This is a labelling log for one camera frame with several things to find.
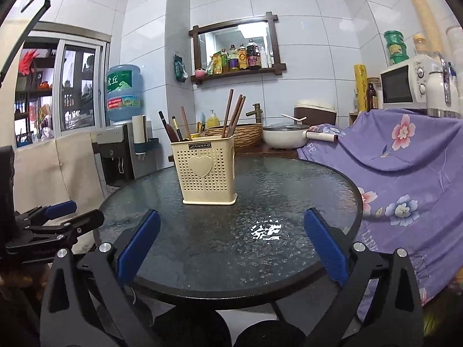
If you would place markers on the bronze faucet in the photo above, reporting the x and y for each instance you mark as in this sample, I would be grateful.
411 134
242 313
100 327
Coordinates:
256 114

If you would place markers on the yellow soap pump bottle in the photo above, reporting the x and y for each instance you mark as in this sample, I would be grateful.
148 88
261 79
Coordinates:
213 121

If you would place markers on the purple floral cloth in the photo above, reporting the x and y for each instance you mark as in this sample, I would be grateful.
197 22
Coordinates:
405 173

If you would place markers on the green hanging packet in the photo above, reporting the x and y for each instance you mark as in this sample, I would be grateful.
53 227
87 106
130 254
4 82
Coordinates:
180 68

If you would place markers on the person's left leg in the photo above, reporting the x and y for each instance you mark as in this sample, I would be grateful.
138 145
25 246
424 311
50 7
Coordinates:
191 329

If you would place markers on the white frying pan with lid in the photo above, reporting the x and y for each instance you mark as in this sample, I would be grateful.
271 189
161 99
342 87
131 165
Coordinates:
282 137

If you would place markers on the woven pattern wash basin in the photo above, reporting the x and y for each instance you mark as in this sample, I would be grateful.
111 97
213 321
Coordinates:
249 137

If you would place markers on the cream plastic utensil holder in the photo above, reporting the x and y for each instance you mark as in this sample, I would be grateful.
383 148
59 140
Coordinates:
202 184

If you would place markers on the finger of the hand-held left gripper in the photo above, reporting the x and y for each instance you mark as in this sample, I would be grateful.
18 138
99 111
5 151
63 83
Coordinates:
61 209
86 222

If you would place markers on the blue toothbrush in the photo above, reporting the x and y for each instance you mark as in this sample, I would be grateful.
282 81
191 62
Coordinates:
202 123

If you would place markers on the grey water dispenser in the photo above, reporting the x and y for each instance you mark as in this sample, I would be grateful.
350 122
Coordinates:
108 144

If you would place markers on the blue water jug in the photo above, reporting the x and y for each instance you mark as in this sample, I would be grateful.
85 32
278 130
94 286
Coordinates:
123 94

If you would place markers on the yellow seasoning packets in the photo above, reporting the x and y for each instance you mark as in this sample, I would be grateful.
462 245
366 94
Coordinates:
215 64

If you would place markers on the brown and cream rice cooker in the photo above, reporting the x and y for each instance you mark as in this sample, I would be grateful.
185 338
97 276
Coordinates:
318 114

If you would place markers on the small pink container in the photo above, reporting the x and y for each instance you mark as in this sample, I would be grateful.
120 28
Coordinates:
200 74

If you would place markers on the yellow label sauce bottle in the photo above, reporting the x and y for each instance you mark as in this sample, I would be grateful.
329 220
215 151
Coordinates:
242 59

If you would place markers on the tall yellow paper cup stack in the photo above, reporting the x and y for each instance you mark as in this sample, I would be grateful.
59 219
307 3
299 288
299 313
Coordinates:
423 11

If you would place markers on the brown wooden chopstick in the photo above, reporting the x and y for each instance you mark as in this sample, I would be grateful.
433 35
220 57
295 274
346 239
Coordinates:
236 114
185 124
240 110
227 115

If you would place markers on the purple label bottle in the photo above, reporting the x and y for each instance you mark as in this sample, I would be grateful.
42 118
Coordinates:
233 61

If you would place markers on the beige cloth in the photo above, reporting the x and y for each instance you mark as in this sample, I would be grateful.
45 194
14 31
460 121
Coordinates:
54 170

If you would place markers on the white squeeze bottle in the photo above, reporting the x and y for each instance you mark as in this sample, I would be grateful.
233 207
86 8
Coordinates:
264 59

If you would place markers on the teal cup holder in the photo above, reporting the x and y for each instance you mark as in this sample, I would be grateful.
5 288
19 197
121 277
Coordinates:
148 146

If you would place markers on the green instant noodle bowl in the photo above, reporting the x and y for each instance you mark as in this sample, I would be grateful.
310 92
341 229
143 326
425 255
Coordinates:
399 59
396 48
393 37

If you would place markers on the person's right leg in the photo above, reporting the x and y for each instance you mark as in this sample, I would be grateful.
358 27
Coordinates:
271 334

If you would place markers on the white paper cup stack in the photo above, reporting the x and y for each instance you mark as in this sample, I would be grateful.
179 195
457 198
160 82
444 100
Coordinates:
138 128

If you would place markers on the dark sauce bottle red label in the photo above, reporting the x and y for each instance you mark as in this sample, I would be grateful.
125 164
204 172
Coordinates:
253 58

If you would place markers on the wooden framed mirror shelf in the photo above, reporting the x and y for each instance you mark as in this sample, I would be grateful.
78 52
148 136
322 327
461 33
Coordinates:
196 54

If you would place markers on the person's leg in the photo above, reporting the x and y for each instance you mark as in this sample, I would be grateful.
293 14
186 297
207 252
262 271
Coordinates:
191 329
271 334

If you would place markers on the yellow lid plastic jar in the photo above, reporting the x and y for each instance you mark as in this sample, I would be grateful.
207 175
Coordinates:
419 45

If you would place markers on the green glass bottle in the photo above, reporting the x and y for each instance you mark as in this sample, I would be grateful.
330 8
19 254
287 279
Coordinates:
224 63

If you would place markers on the sliding glass window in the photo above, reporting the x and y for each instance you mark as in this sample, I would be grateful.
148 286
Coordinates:
72 79

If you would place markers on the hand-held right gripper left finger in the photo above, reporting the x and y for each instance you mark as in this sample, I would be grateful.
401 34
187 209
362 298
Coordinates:
139 245

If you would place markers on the wooden display shelf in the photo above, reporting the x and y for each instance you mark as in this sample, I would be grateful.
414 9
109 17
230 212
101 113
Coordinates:
36 90

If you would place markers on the yellow wrapped roll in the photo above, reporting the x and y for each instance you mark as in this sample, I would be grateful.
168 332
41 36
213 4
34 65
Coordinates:
360 90

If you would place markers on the white rice scoop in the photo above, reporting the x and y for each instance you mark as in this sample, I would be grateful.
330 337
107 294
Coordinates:
294 118

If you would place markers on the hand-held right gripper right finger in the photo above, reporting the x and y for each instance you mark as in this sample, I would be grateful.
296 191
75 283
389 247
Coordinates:
325 247

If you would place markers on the brown glass bottle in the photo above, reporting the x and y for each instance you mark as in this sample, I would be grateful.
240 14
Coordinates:
371 99

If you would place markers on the white microwave oven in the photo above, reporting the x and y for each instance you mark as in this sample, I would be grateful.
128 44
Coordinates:
398 85

